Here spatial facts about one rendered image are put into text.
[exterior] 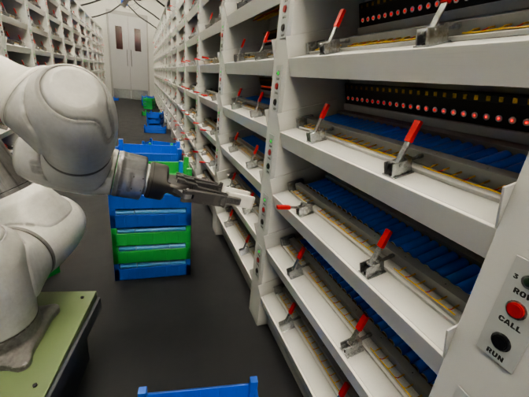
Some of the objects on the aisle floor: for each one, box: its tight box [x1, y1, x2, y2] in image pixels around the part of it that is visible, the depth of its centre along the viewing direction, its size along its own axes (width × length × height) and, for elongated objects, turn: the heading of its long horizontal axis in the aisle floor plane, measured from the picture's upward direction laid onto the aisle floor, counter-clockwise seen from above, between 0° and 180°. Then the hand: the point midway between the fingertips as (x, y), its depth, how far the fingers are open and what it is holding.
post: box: [213, 0, 269, 235], centre depth 148 cm, size 20×9×169 cm, turn 96°
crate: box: [114, 259, 191, 281], centre depth 137 cm, size 30×20×8 cm
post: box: [249, 0, 364, 326], centre depth 88 cm, size 20×9×169 cm, turn 96°
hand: (237, 197), depth 71 cm, fingers open, 3 cm apart
